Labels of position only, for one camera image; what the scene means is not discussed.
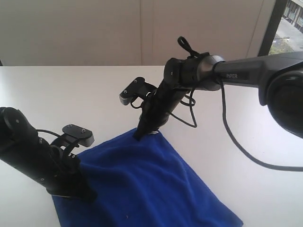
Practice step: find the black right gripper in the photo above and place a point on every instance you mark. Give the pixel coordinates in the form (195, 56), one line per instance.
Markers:
(157, 109)

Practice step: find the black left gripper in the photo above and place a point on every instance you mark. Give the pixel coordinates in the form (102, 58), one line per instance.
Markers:
(59, 173)

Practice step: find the blue microfibre cloth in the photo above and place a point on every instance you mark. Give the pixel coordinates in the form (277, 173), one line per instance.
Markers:
(143, 184)

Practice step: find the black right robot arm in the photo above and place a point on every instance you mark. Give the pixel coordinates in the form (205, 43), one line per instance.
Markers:
(278, 78)

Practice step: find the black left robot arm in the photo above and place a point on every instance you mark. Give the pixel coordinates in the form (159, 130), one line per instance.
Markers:
(17, 135)

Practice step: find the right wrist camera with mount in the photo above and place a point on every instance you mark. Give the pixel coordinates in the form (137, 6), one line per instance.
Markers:
(137, 88)

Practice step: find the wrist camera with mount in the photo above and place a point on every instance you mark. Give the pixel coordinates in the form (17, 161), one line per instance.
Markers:
(74, 136)
(137, 88)

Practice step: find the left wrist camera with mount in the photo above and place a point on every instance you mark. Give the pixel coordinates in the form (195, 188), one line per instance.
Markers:
(74, 136)

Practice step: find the dark window frame post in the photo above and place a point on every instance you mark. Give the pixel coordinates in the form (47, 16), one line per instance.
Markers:
(272, 27)

